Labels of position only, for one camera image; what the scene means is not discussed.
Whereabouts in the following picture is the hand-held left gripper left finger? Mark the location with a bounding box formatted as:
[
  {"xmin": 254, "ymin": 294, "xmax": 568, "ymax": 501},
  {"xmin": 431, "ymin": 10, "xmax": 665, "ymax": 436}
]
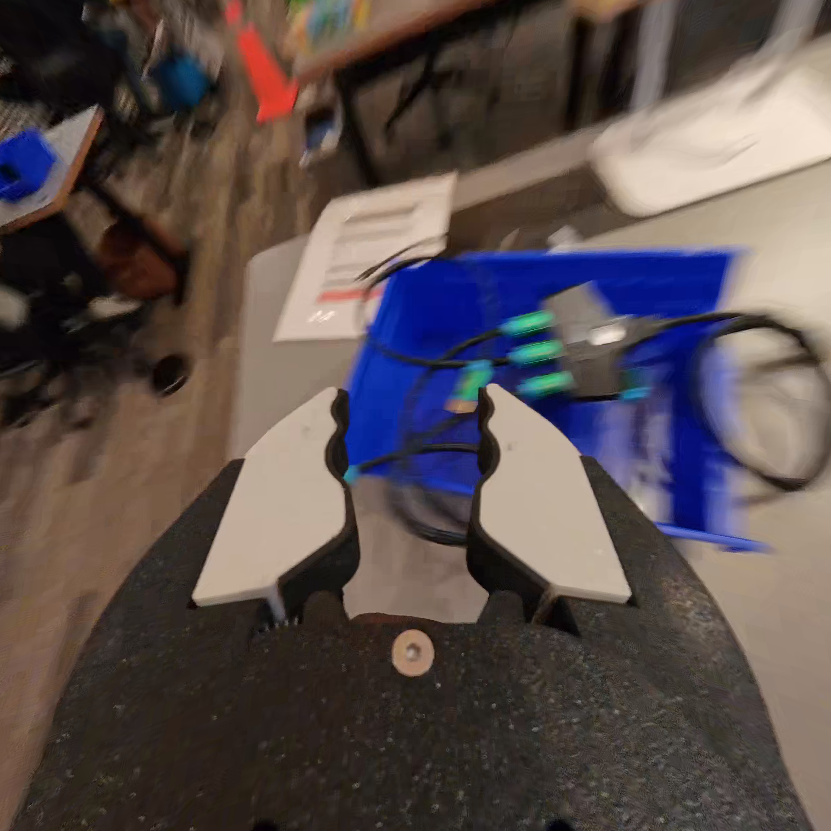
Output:
[{"xmin": 191, "ymin": 387, "xmax": 360, "ymax": 609}]

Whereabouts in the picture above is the white paper sheet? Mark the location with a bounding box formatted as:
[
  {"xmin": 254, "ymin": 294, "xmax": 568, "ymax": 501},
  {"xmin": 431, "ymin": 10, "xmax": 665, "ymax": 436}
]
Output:
[{"xmin": 273, "ymin": 172, "xmax": 458, "ymax": 343}]

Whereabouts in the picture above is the blue chair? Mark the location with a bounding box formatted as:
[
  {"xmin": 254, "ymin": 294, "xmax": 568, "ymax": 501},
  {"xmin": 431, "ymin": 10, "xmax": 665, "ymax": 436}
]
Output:
[{"xmin": 156, "ymin": 52, "xmax": 212, "ymax": 118}]

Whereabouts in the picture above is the long wooden table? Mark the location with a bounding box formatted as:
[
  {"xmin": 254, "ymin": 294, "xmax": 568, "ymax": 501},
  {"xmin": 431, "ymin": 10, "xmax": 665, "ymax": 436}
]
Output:
[{"xmin": 286, "ymin": 0, "xmax": 585, "ymax": 189}]

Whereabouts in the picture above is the plain black braided pigtail cable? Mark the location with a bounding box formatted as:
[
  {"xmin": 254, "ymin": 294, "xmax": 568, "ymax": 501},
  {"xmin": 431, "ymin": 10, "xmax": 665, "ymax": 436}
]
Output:
[{"xmin": 639, "ymin": 312, "xmax": 825, "ymax": 492}]

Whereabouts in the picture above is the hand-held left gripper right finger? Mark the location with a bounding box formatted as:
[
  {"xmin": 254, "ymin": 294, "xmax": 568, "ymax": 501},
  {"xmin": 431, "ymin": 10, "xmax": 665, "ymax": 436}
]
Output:
[{"xmin": 466, "ymin": 383, "xmax": 632, "ymax": 606}]

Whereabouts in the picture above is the blue plastic bin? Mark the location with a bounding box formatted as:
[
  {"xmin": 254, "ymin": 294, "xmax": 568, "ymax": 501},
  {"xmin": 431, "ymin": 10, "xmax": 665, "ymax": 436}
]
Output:
[{"xmin": 347, "ymin": 248, "xmax": 775, "ymax": 554}]

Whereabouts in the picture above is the orange cone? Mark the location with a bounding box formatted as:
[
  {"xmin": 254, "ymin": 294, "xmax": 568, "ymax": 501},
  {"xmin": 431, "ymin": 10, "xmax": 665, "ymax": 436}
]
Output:
[{"xmin": 234, "ymin": 0, "xmax": 301, "ymax": 126}]

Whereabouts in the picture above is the wooden side table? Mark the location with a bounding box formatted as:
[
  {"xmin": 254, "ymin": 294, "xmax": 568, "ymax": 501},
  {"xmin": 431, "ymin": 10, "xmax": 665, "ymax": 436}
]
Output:
[{"xmin": 0, "ymin": 104, "xmax": 192, "ymax": 306}]

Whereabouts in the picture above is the small blue bin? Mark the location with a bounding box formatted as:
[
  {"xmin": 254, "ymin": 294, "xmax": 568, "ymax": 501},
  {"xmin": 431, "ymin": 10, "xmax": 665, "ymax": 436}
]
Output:
[{"xmin": 0, "ymin": 129, "xmax": 61, "ymax": 203}]

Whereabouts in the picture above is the black office chair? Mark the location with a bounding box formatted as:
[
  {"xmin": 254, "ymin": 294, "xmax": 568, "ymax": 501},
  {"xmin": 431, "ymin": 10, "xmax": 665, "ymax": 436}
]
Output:
[{"xmin": 0, "ymin": 247, "xmax": 192, "ymax": 423}]

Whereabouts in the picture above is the black hdmi switch box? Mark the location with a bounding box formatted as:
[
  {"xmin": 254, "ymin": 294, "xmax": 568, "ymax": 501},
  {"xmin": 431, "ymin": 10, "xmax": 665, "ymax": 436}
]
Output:
[{"xmin": 544, "ymin": 282, "xmax": 653, "ymax": 398}]

